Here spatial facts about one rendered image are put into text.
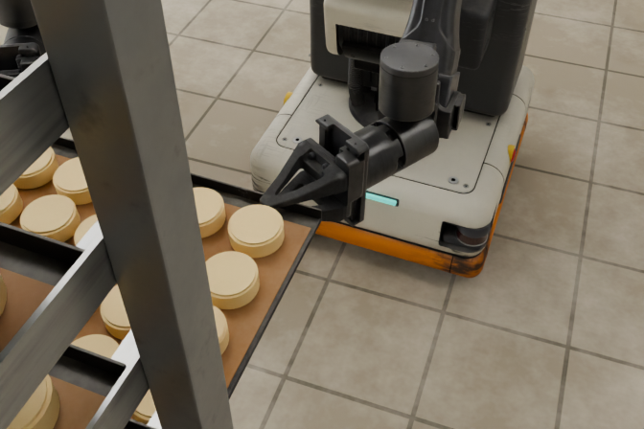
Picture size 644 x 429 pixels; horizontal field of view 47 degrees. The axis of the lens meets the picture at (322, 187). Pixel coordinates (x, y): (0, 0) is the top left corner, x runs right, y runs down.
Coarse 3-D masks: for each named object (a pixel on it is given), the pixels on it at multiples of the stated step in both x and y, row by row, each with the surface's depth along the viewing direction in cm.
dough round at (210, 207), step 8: (200, 192) 68; (208, 192) 68; (216, 192) 68; (200, 200) 68; (208, 200) 68; (216, 200) 68; (200, 208) 67; (208, 208) 67; (216, 208) 67; (200, 216) 66; (208, 216) 66; (216, 216) 67; (224, 216) 68; (200, 224) 66; (208, 224) 66; (216, 224) 67; (200, 232) 66; (208, 232) 67; (216, 232) 67
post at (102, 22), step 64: (64, 0) 23; (128, 0) 23; (64, 64) 25; (128, 64) 24; (128, 128) 26; (128, 192) 28; (192, 192) 31; (128, 256) 31; (192, 256) 33; (128, 320) 35; (192, 320) 35; (192, 384) 37
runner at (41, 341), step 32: (96, 224) 35; (96, 256) 31; (64, 288) 29; (96, 288) 32; (32, 320) 28; (64, 320) 30; (0, 352) 27; (32, 352) 28; (0, 384) 27; (32, 384) 29; (0, 416) 28
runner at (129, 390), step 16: (128, 336) 41; (128, 352) 41; (128, 368) 37; (128, 384) 37; (144, 384) 39; (112, 400) 36; (128, 400) 37; (96, 416) 35; (112, 416) 36; (128, 416) 38
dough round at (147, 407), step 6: (144, 396) 54; (150, 396) 54; (144, 402) 54; (150, 402) 54; (138, 408) 54; (144, 408) 54; (150, 408) 54; (138, 414) 54; (144, 414) 53; (150, 414) 53; (138, 420) 54; (144, 420) 54
